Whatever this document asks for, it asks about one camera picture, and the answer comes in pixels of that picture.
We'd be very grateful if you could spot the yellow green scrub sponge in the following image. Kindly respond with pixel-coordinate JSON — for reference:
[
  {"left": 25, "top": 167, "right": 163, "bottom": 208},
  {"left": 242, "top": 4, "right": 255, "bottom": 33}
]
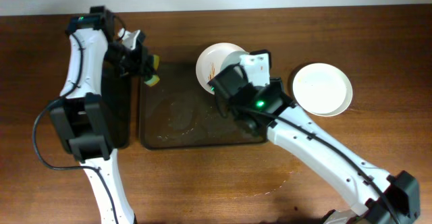
[{"left": 144, "top": 55, "right": 160, "bottom": 87}]

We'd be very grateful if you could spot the white sauce-stained plate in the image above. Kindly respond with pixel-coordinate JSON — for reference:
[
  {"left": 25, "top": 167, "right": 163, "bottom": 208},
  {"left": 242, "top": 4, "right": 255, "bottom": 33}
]
[{"left": 196, "top": 43, "right": 248, "bottom": 94}]

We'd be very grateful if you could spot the white ribbed plate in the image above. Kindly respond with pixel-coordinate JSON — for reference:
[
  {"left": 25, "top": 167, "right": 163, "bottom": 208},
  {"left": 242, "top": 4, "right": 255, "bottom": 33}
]
[{"left": 220, "top": 51, "right": 249, "bottom": 71}]

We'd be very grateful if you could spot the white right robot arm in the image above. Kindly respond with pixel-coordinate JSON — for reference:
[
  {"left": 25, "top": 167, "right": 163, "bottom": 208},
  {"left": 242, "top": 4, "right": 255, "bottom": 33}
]
[{"left": 208, "top": 64, "right": 421, "bottom": 224}]

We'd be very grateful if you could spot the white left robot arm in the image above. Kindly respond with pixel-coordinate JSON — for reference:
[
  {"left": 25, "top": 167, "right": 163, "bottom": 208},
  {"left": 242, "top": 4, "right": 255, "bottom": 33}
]
[{"left": 47, "top": 6, "right": 160, "bottom": 223}]

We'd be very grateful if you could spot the small black tray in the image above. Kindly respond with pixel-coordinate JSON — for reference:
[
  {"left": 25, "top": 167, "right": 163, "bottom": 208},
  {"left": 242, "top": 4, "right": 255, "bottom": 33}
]
[{"left": 101, "top": 63, "right": 131, "bottom": 148}]

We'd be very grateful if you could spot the clear wet plastic tray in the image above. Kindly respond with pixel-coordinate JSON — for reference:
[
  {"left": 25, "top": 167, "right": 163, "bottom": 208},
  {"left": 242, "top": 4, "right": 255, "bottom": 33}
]
[{"left": 139, "top": 63, "right": 265, "bottom": 150}]

